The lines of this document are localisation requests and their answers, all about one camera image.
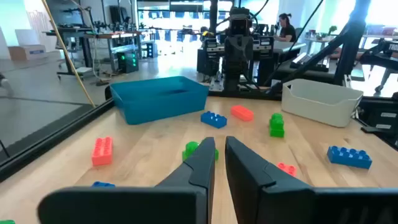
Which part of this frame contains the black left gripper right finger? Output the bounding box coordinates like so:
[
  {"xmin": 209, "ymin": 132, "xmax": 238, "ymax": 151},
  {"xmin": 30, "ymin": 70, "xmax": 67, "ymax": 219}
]
[{"xmin": 224, "ymin": 136, "xmax": 398, "ymax": 224}]

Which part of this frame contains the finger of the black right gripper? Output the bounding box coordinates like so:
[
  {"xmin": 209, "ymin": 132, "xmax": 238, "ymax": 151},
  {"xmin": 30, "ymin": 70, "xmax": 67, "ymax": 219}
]
[
  {"xmin": 238, "ymin": 37, "xmax": 247, "ymax": 62},
  {"xmin": 231, "ymin": 37, "xmax": 239, "ymax": 62}
]

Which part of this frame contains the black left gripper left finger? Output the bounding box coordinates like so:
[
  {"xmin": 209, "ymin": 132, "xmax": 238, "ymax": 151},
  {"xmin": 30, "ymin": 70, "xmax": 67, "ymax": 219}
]
[{"xmin": 37, "ymin": 136, "xmax": 216, "ymax": 224}]

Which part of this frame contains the orange toy building block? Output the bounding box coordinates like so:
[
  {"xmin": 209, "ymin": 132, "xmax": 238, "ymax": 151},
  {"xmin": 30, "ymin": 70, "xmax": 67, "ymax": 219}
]
[
  {"xmin": 230, "ymin": 105, "xmax": 254, "ymax": 122},
  {"xmin": 276, "ymin": 162, "xmax": 298, "ymax": 177},
  {"xmin": 91, "ymin": 136, "xmax": 114, "ymax": 167}
]

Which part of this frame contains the black parts drawer cabinet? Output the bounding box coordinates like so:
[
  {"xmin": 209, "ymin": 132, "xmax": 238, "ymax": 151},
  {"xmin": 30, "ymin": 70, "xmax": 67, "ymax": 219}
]
[
  {"xmin": 252, "ymin": 34, "xmax": 275, "ymax": 60},
  {"xmin": 203, "ymin": 37, "xmax": 226, "ymax": 54}
]

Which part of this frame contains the black room pillar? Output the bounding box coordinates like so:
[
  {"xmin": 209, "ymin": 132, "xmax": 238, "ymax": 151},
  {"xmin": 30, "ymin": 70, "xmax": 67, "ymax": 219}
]
[{"xmin": 208, "ymin": 0, "xmax": 219, "ymax": 34}]

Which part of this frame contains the grey office table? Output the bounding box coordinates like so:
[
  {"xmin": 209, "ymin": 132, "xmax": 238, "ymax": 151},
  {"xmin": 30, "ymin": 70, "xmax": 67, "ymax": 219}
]
[{"xmin": 273, "ymin": 40, "xmax": 307, "ymax": 55}]

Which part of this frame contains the person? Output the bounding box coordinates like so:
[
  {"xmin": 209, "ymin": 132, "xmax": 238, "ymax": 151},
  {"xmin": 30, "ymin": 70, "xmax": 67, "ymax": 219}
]
[{"xmin": 273, "ymin": 12, "xmax": 298, "ymax": 43}]

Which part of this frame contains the small green potted plant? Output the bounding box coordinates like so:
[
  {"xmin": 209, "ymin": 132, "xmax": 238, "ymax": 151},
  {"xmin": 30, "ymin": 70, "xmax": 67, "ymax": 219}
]
[{"xmin": 326, "ymin": 25, "xmax": 338, "ymax": 40}]

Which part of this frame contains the blue plastic bin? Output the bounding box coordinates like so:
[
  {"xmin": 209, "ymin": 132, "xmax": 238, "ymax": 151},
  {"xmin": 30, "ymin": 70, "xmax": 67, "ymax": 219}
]
[{"xmin": 109, "ymin": 76, "xmax": 210, "ymax": 126}]

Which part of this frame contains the light grey plastic bin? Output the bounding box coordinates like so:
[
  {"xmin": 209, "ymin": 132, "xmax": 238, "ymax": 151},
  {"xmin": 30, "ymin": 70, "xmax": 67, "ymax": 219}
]
[{"xmin": 281, "ymin": 78, "xmax": 364, "ymax": 128}]

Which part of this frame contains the computer tower with green lights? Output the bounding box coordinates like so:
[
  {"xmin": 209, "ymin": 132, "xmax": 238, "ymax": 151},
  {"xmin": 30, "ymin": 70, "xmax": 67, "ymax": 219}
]
[{"xmin": 116, "ymin": 49, "xmax": 140, "ymax": 75}]

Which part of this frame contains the wooden top desk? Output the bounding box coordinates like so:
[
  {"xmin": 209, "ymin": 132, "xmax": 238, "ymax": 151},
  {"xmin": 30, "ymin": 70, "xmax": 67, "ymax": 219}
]
[{"xmin": 83, "ymin": 30, "xmax": 141, "ymax": 74}]

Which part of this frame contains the white long table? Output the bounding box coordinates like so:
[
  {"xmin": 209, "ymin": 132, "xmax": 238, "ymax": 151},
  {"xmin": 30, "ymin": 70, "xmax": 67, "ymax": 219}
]
[{"xmin": 304, "ymin": 33, "xmax": 398, "ymax": 43}]

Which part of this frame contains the black standing desk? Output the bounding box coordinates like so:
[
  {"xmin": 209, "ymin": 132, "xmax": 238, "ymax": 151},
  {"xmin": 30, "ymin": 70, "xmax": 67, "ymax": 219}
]
[{"xmin": 43, "ymin": 26, "xmax": 94, "ymax": 77}]

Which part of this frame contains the white cardboard box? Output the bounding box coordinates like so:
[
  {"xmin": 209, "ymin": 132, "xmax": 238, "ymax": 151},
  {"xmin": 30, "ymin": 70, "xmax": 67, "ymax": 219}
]
[{"xmin": 7, "ymin": 44, "xmax": 47, "ymax": 62}]

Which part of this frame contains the white flat panel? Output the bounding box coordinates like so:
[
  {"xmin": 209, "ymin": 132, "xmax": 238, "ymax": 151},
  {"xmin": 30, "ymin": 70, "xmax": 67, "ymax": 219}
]
[{"xmin": 14, "ymin": 29, "xmax": 40, "ymax": 47}]

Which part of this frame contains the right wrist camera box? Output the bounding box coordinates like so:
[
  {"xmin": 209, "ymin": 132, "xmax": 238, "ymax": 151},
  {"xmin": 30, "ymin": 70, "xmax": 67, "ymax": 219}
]
[{"xmin": 230, "ymin": 18, "xmax": 251, "ymax": 35}]

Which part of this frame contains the silver aluminium bracket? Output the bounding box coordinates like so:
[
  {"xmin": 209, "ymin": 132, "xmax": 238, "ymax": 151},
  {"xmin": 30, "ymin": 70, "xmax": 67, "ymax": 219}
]
[{"xmin": 210, "ymin": 71, "xmax": 225, "ymax": 93}]

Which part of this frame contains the black aluminium table frame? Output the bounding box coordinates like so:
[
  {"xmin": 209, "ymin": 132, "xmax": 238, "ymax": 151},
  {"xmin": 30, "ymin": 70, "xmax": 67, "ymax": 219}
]
[{"xmin": 0, "ymin": 0, "xmax": 398, "ymax": 183}]

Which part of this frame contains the yellow hanging cable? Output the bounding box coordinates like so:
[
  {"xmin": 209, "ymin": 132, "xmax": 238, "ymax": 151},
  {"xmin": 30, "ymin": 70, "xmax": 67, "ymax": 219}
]
[{"xmin": 41, "ymin": 0, "xmax": 96, "ymax": 109}]

